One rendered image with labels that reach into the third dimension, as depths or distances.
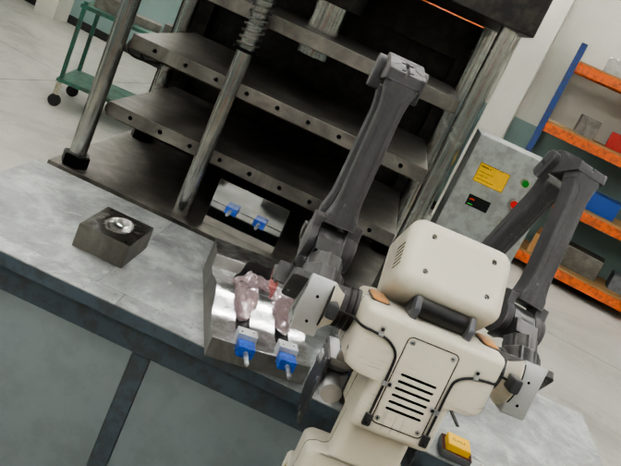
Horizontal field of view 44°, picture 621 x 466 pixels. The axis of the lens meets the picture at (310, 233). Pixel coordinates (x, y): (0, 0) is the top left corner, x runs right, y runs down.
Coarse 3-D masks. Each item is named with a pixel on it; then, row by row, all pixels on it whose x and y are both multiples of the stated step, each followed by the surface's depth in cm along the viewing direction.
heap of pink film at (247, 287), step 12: (240, 276) 213; (252, 276) 213; (240, 288) 201; (252, 288) 202; (264, 288) 213; (276, 288) 216; (240, 300) 198; (252, 300) 200; (276, 300) 205; (288, 300) 206; (240, 312) 197; (276, 312) 203; (276, 324) 200; (288, 324) 201
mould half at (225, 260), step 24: (216, 240) 226; (216, 264) 217; (240, 264) 219; (264, 264) 224; (216, 288) 199; (216, 312) 195; (264, 312) 201; (216, 336) 184; (264, 336) 195; (288, 336) 200; (240, 360) 186; (264, 360) 187
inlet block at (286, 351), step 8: (280, 344) 188; (288, 344) 190; (296, 344) 192; (280, 352) 187; (288, 352) 188; (296, 352) 189; (280, 360) 184; (288, 360) 185; (280, 368) 185; (288, 368) 183; (288, 376) 180
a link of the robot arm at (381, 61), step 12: (384, 60) 154; (372, 72) 155; (372, 84) 155; (372, 108) 156; (360, 132) 159; (348, 156) 161; (348, 168) 160; (336, 180) 164; (336, 192) 162; (324, 204) 163; (336, 228) 166
